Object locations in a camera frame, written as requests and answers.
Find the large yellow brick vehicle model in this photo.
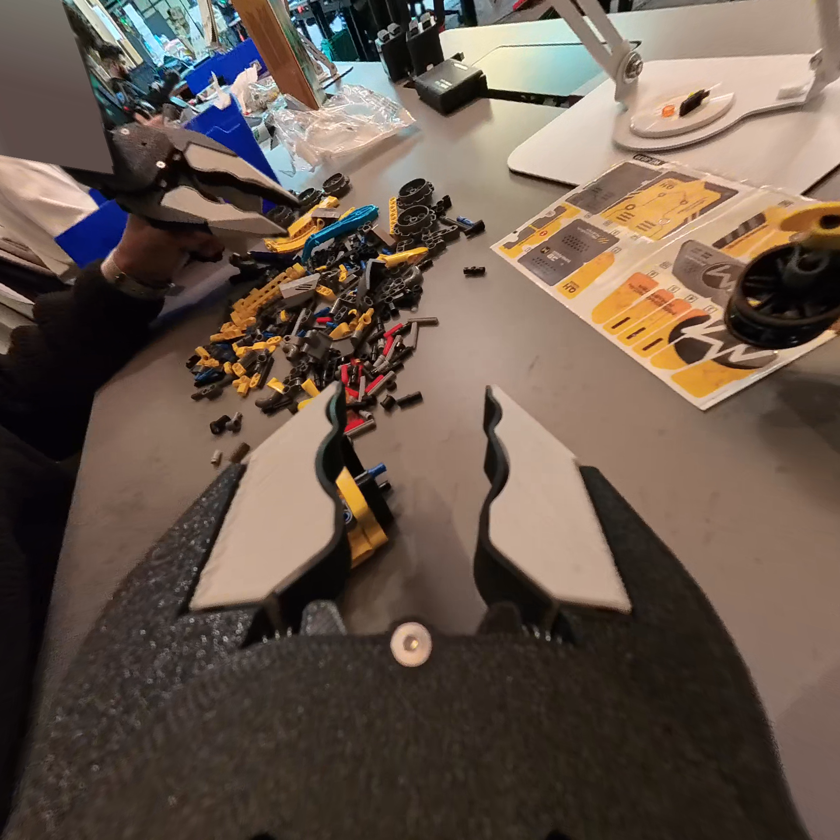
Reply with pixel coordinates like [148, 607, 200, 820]
[724, 200, 840, 352]

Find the yellow grey sticker sheet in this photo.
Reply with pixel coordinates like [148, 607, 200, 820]
[491, 156, 840, 411]

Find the person's left hand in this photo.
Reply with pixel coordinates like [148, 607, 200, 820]
[107, 218, 228, 284]

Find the black power adapter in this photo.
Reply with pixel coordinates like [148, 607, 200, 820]
[413, 59, 488, 114]

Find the person's left forearm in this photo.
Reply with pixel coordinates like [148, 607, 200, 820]
[0, 262, 168, 463]

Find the wooden board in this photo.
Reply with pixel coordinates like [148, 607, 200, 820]
[231, 0, 327, 110]

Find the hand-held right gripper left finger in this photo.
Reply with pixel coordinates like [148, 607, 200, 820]
[189, 382, 352, 611]

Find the small yellow brick assembly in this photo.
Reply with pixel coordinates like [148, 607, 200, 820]
[335, 459, 395, 568]

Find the clear plastic bag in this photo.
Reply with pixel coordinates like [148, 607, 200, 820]
[269, 85, 416, 168]

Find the white book stand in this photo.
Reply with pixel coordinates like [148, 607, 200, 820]
[508, 0, 840, 191]

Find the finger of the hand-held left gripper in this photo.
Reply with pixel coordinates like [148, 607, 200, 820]
[177, 141, 301, 206]
[157, 185, 291, 238]

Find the pile of small brick pieces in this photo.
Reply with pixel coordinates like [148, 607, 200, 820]
[187, 193, 488, 437]

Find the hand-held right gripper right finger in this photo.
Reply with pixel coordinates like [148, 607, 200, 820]
[474, 386, 632, 614]

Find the black charger block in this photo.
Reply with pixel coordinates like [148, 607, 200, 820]
[377, 23, 411, 83]
[407, 18, 446, 76]

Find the silver wrist bracelet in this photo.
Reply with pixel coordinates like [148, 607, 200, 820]
[100, 249, 178, 299]

